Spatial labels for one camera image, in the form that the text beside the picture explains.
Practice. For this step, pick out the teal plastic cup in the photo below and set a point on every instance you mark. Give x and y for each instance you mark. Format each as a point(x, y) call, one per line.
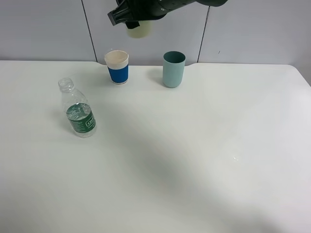
point(173, 68)

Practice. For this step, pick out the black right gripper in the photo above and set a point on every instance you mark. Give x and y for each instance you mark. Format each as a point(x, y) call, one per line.
point(131, 12)

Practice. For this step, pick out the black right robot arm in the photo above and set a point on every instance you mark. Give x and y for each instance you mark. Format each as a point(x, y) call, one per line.
point(213, 3)

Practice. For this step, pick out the blue sleeved paper cup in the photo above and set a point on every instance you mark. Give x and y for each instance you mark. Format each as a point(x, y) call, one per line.
point(117, 64)

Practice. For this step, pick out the clear plastic bottle green label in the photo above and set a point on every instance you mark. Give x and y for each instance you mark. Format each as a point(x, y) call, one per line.
point(77, 109)

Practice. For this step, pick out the pale green plastic cup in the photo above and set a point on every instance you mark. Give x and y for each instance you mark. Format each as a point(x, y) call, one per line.
point(143, 30)

